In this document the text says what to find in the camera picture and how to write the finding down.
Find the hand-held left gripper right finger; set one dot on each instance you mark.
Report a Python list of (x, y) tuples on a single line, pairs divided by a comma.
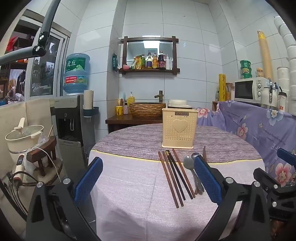
[(207, 178)]

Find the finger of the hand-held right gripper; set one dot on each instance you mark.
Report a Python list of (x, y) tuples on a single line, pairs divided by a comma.
[(288, 157), (269, 179)]

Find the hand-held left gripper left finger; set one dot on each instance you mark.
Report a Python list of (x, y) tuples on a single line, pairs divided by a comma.
[(89, 179)]

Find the brown chopstick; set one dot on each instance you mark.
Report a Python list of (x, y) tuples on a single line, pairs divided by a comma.
[(173, 178), (183, 172), (168, 179)]

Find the beige plastic utensil holder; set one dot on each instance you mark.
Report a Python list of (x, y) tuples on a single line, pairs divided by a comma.
[(179, 129)]

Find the purple floral cloth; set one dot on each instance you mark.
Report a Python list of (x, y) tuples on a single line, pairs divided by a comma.
[(254, 125)]

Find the small wooden stool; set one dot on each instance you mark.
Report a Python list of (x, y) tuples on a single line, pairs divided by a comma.
[(42, 150)]

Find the white tumbler red label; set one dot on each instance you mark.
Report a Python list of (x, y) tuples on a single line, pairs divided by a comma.
[(282, 103)]

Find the grey water dispenser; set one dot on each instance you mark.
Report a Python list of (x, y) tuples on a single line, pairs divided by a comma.
[(69, 125)]

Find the blue cup holder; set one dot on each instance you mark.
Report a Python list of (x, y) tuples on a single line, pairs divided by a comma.
[(91, 111)]

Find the white handheld device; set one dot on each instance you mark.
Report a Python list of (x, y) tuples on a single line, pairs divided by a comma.
[(19, 166)]

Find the dark wooden counter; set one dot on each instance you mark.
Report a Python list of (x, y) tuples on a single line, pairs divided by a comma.
[(129, 120)]

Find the wooden box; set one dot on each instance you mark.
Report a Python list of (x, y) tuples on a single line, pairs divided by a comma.
[(215, 106)]

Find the white electric pot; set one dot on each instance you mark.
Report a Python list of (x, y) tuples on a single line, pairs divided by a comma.
[(23, 141)]

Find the white microwave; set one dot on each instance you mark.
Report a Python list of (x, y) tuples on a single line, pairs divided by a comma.
[(246, 91)]

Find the short white cup stack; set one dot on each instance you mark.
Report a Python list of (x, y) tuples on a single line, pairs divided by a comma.
[(283, 78)]

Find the small pink bottle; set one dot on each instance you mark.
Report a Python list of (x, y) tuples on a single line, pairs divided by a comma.
[(125, 109)]

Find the white paper cup stack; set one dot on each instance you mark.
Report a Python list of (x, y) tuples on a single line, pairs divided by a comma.
[(88, 99)]

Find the small jar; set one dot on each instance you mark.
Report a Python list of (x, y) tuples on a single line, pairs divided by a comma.
[(260, 73)]

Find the yellow soap bottle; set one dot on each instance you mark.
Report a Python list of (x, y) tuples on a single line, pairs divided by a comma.
[(130, 99)]

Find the woven brown sink basin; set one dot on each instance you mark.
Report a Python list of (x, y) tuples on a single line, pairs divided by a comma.
[(146, 110)]

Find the yellow roll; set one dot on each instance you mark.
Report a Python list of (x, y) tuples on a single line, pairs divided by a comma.
[(222, 88)]

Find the bronze faucet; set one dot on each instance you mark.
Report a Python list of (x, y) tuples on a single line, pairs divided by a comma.
[(160, 96)]

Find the yellow paper cup stack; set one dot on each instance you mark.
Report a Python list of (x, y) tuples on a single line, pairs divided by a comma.
[(265, 55)]

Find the blue water jug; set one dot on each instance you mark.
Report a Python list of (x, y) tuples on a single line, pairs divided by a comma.
[(76, 74)]

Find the tall white cup stack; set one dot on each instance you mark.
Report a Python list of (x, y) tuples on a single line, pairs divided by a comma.
[(288, 39)]

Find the pink round ornament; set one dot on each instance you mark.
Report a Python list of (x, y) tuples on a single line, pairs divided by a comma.
[(125, 67)]

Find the white squeeze bottle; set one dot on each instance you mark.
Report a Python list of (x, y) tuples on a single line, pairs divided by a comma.
[(167, 63), (171, 64)]

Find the green hanging packet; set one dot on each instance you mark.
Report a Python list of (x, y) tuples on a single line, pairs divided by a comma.
[(115, 62)]

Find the dark sauce bottle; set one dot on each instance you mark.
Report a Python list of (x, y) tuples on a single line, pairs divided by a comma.
[(161, 61)]

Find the yellow green pouch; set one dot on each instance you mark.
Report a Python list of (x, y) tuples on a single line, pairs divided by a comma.
[(137, 63)]

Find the orange label bottle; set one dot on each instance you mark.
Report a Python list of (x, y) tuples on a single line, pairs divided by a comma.
[(155, 61)]

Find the green bottle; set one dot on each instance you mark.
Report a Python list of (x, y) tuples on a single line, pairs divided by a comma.
[(143, 61)]

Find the purple label bottle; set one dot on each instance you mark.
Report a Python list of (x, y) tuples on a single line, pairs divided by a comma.
[(149, 61)]

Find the window with frame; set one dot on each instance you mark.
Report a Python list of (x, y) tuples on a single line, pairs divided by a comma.
[(44, 67)]

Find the wooden wall shelf with mirror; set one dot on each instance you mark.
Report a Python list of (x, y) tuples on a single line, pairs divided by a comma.
[(149, 70)]

